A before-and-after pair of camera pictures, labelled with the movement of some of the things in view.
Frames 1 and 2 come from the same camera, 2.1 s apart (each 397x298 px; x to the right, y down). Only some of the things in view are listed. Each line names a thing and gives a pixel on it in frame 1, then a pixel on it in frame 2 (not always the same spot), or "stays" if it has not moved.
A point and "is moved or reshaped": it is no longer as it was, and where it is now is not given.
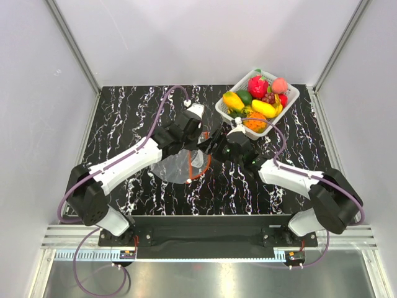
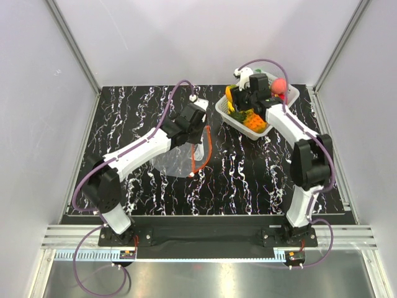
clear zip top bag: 181,168 is moved or reshaped
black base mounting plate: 208,236 stays
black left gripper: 197,133 stays
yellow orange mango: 231,100 is moved or reshaped
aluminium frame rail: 355,236 stays
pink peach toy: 279,85 stays
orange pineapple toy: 257,126 stays
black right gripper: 219,138 → 237,95
